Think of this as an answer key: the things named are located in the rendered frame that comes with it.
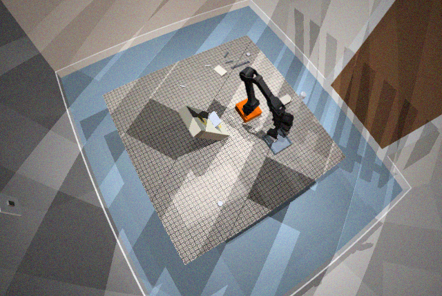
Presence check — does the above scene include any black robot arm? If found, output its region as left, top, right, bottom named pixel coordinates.
left=240, top=67, right=294, bottom=132

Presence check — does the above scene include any light blue square tray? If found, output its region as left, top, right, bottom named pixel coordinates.
left=262, top=128, right=293, bottom=155

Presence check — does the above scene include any grey rectangular panel with square opening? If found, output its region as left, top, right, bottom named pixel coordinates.
left=178, top=105, right=230, bottom=140

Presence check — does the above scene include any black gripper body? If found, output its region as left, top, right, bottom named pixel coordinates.
left=267, top=119, right=281, bottom=138

